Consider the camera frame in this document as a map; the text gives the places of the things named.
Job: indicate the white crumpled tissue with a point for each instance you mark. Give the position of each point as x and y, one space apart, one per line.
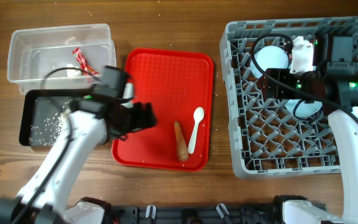
73 71

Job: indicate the black plastic bin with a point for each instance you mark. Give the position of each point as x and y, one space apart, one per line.
45 99

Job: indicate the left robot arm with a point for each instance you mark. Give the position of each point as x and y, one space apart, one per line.
44 198

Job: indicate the clear plastic bin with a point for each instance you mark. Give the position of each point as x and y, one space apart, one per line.
33 53

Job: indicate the red serving tray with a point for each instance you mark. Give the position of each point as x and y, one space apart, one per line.
175 83

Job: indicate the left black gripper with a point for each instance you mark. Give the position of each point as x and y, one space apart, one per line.
136 116

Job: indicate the light blue plate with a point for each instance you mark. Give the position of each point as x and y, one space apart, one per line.
303 110

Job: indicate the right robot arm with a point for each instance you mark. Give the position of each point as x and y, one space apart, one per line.
338 92

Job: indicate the grey dishwasher rack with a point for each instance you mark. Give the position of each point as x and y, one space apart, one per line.
266 138

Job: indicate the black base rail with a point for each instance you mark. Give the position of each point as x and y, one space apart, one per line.
244 214

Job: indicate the blue bowl with food scraps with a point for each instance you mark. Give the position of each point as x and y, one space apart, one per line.
271 57

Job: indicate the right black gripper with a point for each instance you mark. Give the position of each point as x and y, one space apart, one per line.
274 84

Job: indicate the white plastic spoon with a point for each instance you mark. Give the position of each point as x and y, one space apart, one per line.
198 116

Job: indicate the red snack wrapper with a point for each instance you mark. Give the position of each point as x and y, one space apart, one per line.
84 65

